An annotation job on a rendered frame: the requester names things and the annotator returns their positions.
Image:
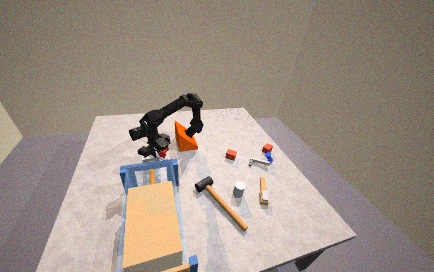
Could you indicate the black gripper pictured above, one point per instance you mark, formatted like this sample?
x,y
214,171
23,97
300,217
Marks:
x,y
146,151

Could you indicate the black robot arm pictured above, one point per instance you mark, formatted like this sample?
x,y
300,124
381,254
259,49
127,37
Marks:
x,y
156,117

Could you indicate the mallet with dark grey head and orange handle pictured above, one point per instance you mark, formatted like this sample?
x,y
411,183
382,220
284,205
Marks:
x,y
205,184

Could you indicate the grey cylinder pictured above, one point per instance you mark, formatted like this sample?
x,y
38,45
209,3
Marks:
x,y
239,189

